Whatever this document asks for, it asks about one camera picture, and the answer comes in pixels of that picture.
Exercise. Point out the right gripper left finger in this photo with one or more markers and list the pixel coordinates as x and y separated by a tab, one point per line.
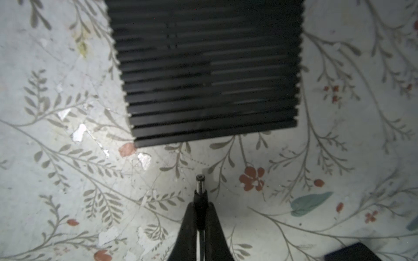
185	247

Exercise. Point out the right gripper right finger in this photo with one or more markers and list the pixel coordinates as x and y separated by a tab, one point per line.
216	247

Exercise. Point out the black power adapter with cable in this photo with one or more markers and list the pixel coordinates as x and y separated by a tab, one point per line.
201	203

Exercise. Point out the black network switch box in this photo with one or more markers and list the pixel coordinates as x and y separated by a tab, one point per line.
194	70

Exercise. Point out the long black power brick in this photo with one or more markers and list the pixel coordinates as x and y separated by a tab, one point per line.
355	252

